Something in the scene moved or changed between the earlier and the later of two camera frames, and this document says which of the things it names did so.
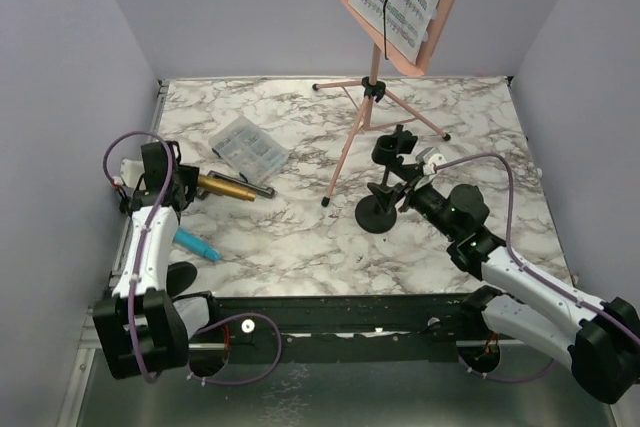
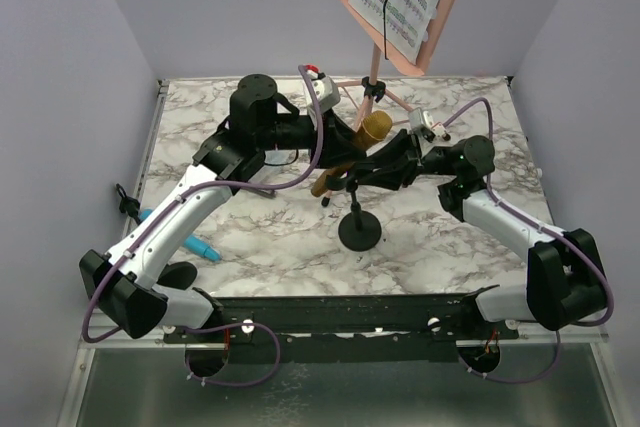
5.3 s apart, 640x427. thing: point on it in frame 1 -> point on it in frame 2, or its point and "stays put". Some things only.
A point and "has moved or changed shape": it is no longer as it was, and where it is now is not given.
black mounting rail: x=348 y=328 stays put
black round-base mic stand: x=180 y=278 stays put
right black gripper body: x=401 y=183 -> x=413 y=158
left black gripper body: x=186 y=176 -> x=329 y=125
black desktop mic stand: x=376 y=213 -> x=358 y=230
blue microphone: x=197 y=244 stays put
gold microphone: x=224 y=186 has moved or changed shape
